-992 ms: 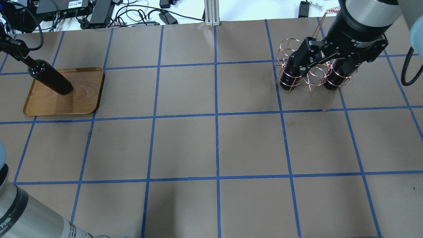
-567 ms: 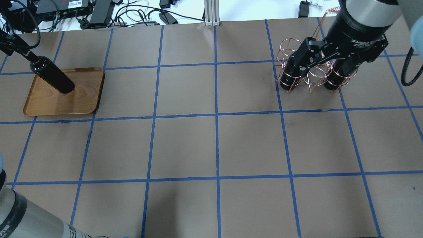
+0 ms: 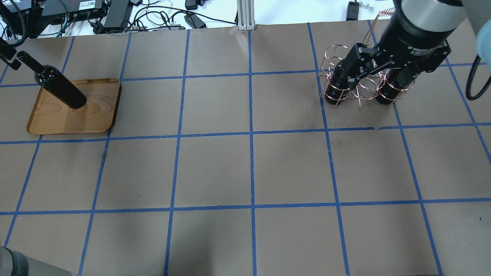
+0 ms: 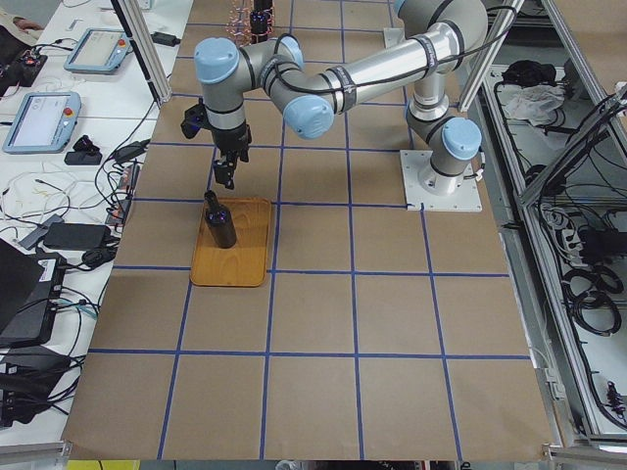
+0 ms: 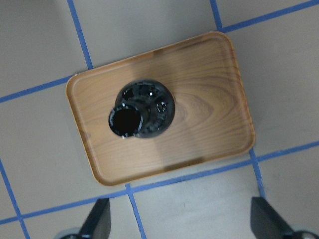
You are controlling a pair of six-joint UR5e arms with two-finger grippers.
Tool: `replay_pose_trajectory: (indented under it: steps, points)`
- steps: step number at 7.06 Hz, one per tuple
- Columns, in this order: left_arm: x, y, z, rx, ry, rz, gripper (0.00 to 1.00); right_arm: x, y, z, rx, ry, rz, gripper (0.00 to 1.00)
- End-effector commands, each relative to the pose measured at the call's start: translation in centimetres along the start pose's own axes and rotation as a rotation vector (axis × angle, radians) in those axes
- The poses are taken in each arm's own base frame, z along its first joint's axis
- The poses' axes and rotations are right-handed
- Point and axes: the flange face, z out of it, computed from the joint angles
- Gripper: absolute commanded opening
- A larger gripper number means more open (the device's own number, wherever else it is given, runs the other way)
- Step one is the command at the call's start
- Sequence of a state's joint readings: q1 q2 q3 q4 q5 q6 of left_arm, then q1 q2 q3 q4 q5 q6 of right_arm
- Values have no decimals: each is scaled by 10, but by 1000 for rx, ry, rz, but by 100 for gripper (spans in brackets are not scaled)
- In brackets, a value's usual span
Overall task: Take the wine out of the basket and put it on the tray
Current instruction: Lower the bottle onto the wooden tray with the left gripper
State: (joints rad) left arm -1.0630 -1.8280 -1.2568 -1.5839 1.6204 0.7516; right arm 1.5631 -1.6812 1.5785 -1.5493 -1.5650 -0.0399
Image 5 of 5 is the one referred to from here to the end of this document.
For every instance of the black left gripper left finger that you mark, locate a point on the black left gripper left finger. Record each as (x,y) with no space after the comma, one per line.
(97,224)

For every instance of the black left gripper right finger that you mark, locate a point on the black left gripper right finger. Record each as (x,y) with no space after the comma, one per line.
(266,223)

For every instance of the dark wine bottle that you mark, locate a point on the dark wine bottle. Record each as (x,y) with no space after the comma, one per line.
(144,108)

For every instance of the wooden tray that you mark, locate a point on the wooden tray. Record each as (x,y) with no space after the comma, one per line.
(212,119)

